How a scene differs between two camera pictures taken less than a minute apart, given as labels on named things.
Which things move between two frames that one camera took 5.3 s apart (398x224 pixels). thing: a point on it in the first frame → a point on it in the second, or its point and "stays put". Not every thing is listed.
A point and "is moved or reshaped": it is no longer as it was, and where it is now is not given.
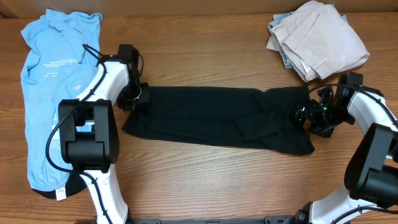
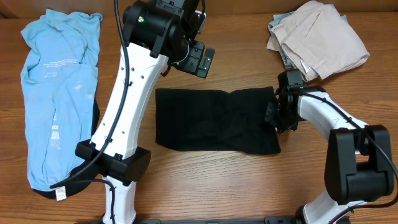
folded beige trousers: x=318 y=41 stays put
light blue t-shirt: x=60 y=52 stays put
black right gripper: x=311 y=107 → x=293 y=126
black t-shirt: x=262 y=119 is moved or reshaped
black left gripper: x=142 y=97 → x=197 y=60
